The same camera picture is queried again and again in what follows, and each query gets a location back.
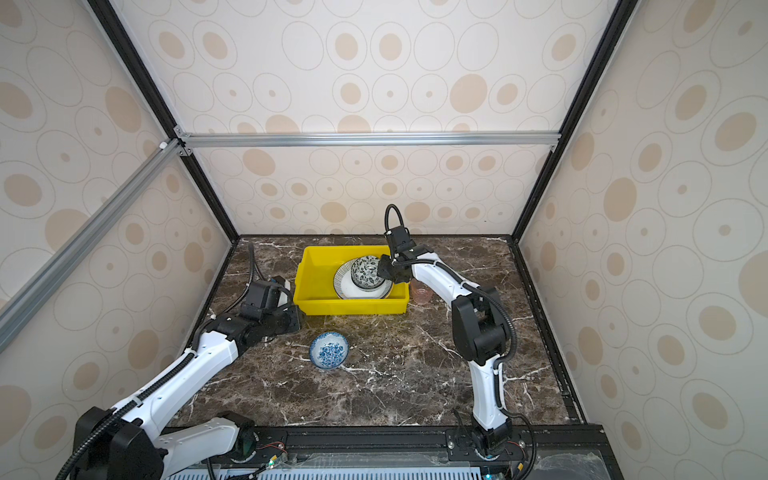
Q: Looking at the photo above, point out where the black leaf-pattern bowl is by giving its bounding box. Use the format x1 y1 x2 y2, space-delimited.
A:
350 255 385 291

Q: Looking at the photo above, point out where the white black-striped-rim plate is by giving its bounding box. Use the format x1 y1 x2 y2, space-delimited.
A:
333 259 393 300

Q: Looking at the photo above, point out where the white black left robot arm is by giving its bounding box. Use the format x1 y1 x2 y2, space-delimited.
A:
57 276 301 479

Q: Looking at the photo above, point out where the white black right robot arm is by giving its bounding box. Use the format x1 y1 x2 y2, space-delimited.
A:
378 225 537 479

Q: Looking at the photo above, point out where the yellow plastic bin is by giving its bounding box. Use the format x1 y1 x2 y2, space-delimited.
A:
294 245 410 316

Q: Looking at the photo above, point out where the pink translucent cup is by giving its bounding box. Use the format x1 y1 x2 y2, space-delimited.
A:
411 284 433 305

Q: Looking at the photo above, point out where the horizontal aluminium frame bar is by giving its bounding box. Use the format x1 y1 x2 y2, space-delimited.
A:
181 131 561 148

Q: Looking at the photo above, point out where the diagonal aluminium frame bar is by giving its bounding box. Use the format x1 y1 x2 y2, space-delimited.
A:
1 139 182 350

